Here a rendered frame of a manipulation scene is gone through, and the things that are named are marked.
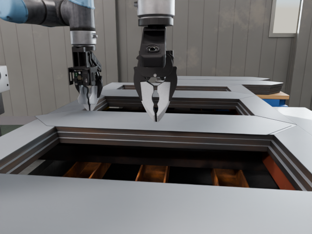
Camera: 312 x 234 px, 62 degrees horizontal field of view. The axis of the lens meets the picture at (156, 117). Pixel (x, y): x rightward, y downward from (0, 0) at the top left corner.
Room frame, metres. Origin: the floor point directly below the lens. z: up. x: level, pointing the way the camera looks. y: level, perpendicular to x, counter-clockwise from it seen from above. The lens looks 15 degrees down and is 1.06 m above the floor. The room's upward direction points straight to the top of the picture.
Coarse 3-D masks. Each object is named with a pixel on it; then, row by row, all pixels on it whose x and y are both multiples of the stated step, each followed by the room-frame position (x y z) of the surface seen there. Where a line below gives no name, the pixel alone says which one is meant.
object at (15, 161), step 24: (48, 144) 0.61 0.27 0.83; (120, 144) 0.64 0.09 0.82; (144, 144) 0.63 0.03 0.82; (168, 144) 0.62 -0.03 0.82; (192, 144) 0.61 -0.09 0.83; (216, 144) 0.61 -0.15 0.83; (240, 144) 0.61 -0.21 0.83; (264, 144) 0.60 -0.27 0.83; (0, 168) 0.45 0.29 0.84; (24, 168) 0.50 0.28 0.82; (288, 168) 0.48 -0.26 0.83
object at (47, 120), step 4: (60, 112) 0.82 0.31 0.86; (64, 112) 0.82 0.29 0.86; (68, 112) 0.82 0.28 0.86; (44, 116) 0.77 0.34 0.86; (48, 116) 0.77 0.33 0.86; (52, 116) 0.77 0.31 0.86; (56, 116) 0.77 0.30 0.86; (60, 116) 0.77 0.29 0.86; (40, 120) 0.72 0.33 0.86; (44, 120) 0.72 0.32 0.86; (48, 120) 0.72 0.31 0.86; (52, 120) 0.72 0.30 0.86; (56, 120) 0.72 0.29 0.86; (48, 124) 0.68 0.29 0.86
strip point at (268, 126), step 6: (258, 120) 0.73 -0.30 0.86; (264, 120) 0.73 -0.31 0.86; (270, 120) 0.73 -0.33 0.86; (264, 126) 0.67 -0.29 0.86; (270, 126) 0.67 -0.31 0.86; (276, 126) 0.67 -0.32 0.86; (282, 126) 0.67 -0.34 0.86; (288, 126) 0.67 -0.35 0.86; (264, 132) 0.62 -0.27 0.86; (270, 132) 0.62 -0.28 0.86
